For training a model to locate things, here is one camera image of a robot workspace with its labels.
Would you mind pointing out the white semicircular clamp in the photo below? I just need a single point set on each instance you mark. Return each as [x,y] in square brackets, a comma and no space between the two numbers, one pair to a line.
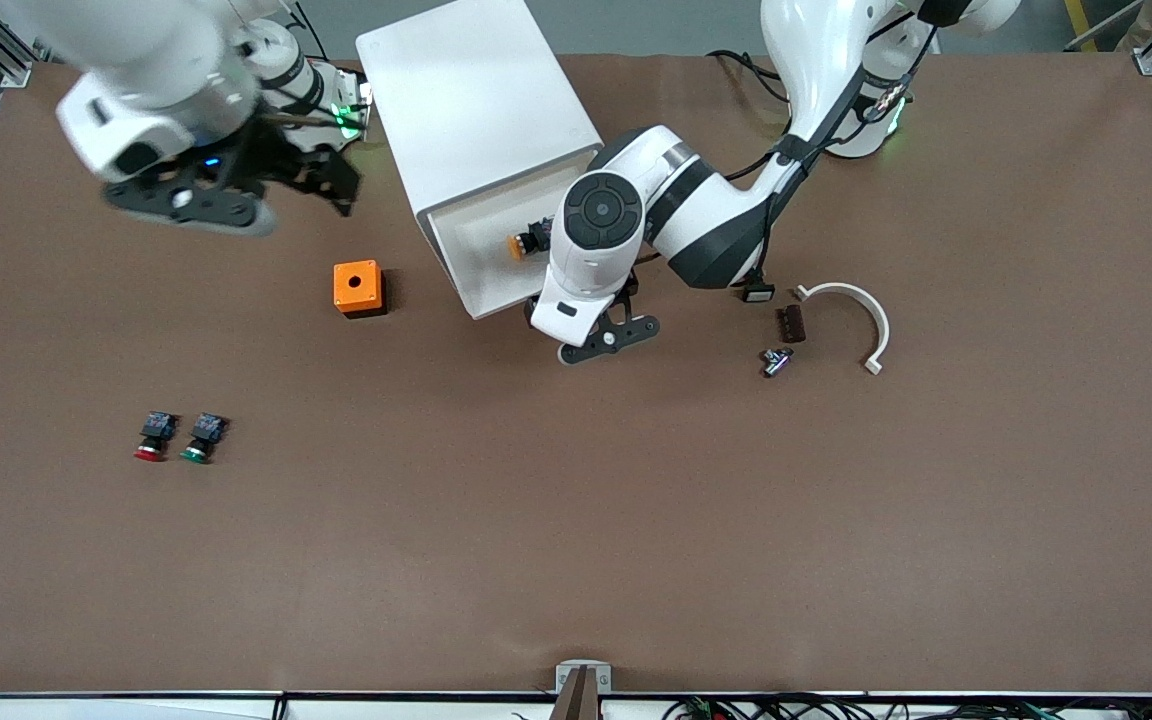
[876,320]

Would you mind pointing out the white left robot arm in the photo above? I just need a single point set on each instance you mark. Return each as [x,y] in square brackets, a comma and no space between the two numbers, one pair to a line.
[596,270]

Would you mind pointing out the black switch with white face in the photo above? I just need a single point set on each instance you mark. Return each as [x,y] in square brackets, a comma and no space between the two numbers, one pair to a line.
[758,293]

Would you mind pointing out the green push button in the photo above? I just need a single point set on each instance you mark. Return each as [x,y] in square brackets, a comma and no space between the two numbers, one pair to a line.
[203,437]

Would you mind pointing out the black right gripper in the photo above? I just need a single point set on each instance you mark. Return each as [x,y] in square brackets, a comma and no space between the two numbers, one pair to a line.
[278,152]

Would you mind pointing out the silver metal fitting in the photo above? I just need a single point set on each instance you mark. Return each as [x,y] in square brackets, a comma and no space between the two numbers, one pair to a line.
[778,362]

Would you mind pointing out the orange push button box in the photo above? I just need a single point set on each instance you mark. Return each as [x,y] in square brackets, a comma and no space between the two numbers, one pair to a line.
[356,285]

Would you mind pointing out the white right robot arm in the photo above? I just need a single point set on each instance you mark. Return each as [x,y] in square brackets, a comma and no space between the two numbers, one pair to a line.
[156,60]

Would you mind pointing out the brown terminal block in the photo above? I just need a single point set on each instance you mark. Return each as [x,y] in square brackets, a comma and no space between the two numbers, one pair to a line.
[791,324]

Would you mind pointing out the yellow push button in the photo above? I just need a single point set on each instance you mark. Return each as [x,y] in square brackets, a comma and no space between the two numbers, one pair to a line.
[518,246]

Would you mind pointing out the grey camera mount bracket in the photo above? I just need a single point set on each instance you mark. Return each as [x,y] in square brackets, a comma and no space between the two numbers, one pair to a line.
[583,685]

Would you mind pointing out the red push button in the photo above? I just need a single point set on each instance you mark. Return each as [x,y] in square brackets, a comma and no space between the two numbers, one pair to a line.
[154,435]

